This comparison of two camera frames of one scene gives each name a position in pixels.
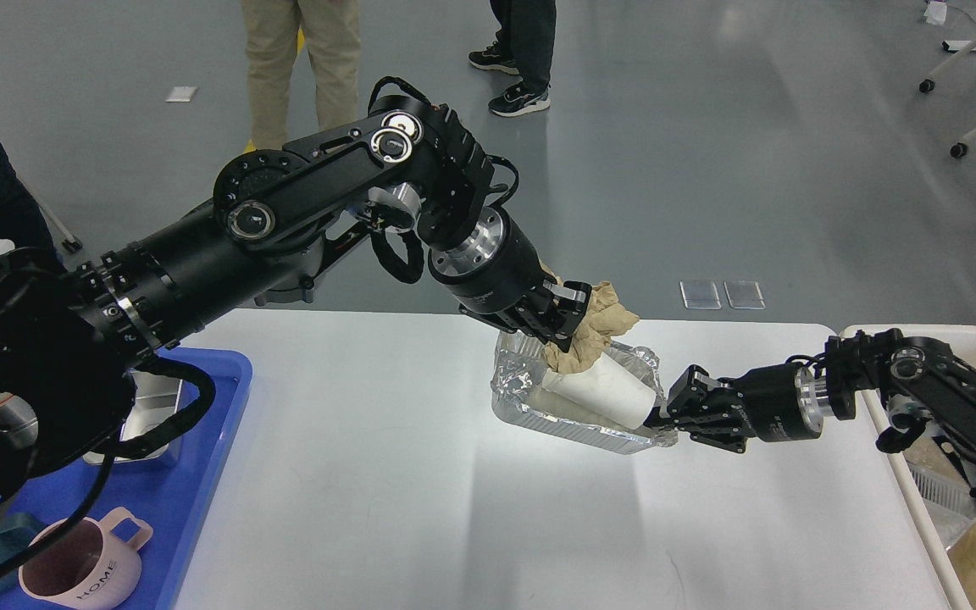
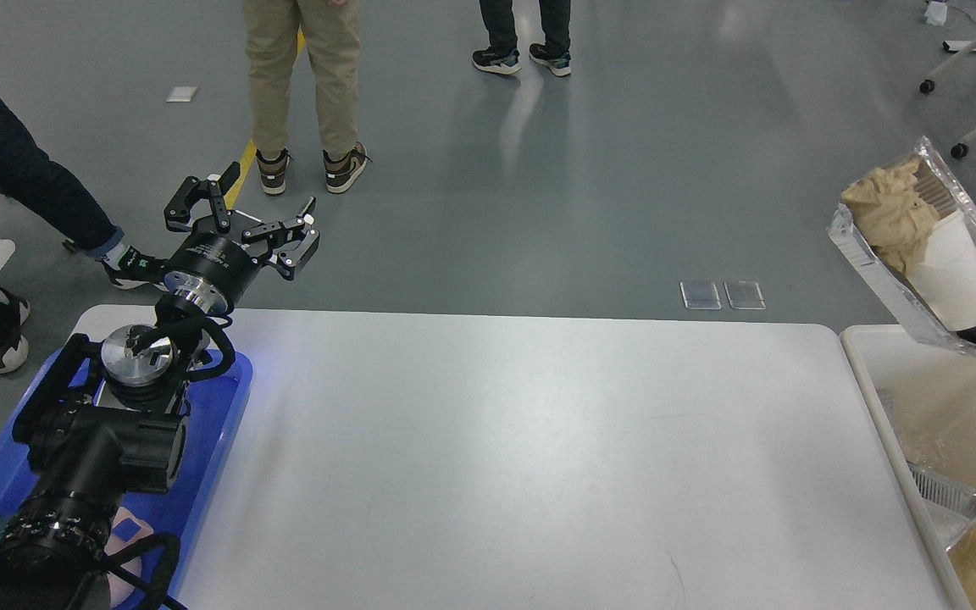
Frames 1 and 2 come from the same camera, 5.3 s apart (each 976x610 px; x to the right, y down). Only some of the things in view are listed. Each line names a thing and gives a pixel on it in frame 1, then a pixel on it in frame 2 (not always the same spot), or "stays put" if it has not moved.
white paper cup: [605, 390] to [954, 271]
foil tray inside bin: [951, 504] stays put
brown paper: [604, 318] to [883, 203]
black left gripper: [491, 268] to [210, 272]
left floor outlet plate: [700, 296] stays put
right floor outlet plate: [744, 295] stays put
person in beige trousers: [331, 30] stays put
